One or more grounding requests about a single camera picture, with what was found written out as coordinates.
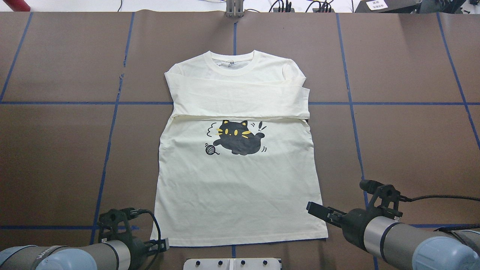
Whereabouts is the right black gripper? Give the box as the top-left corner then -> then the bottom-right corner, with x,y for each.
306,202 -> 372,250

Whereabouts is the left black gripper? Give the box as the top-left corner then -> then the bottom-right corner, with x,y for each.
127,237 -> 170,269

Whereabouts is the cream cat print shirt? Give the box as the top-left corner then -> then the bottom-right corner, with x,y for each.
154,51 -> 329,247

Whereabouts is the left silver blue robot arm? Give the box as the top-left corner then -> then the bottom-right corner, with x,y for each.
1,238 -> 170,270

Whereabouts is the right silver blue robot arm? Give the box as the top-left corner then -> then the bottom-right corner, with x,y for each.
306,202 -> 480,270

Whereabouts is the near orange black connector box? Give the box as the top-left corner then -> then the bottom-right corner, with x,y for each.
305,0 -> 335,13

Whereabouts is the orange black connector box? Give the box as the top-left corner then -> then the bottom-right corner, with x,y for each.
305,0 -> 335,13
268,0 -> 294,13

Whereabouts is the far orange black connector box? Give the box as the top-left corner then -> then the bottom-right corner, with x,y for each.
268,0 -> 294,13

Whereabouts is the black box with white label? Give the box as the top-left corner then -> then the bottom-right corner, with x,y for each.
354,0 -> 422,14

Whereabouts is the red cylindrical bottle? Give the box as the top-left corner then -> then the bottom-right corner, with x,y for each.
3,0 -> 31,12

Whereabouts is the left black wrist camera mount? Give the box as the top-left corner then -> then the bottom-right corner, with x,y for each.
97,207 -> 140,244

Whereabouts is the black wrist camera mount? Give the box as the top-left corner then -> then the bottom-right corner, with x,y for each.
97,207 -> 140,244
359,179 -> 408,221

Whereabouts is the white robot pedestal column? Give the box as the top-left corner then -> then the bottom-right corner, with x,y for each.
183,258 -> 282,270

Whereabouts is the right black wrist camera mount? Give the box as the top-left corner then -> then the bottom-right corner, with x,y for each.
359,179 -> 408,221

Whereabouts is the right black braided cable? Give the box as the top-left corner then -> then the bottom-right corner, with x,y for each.
407,194 -> 480,203

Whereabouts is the aluminium frame post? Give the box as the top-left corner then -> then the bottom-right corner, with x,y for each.
225,0 -> 245,18

